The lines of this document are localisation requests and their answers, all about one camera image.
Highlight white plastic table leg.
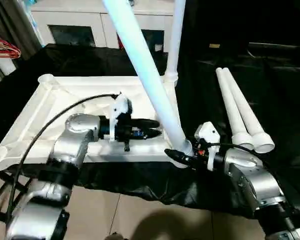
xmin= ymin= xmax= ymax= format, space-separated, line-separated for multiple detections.
xmin=221 ymin=67 xmax=275 ymax=154
xmin=215 ymin=67 xmax=254 ymax=151
xmin=101 ymin=0 xmax=194 ymax=169
xmin=166 ymin=0 xmax=188 ymax=88

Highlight large black box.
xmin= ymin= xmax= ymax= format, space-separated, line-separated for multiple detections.
xmin=177 ymin=0 xmax=251 ymax=66

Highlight black plastic mat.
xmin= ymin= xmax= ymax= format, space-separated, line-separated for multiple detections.
xmin=0 ymin=42 xmax=300 ymax=218

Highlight grey curtain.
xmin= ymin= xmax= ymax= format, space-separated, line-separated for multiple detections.
xmin=0 ymin=0 xmax=45 ymax=60

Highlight black folding table frame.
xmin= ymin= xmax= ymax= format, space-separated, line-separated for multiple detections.
xmin=0 ymin=166 xmax=30 ymax=224

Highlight red wire hangers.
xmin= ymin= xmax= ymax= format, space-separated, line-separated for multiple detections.
xmin=0 ymin=36 xmax=22 ymax=60

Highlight small white box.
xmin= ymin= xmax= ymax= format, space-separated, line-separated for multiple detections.
xmin=0 ymin=58 xmax=18 ymax=76

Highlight black flat monitor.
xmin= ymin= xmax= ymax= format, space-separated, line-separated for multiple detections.
xmin=248 ymin=42 xmax=300 ymax=55

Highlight black left wrist camera cable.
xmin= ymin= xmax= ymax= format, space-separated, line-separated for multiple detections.
xmin=6 ymin=92 xmax=123 ymax=226

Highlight white plastic table top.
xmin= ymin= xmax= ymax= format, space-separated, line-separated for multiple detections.
xmin=0 ymin=73 xmax=191 ymax=171

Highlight white cabinet with glass doors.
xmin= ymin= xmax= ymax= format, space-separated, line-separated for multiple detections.
xmin=31 ymin=0 xmax=178 ymax=54

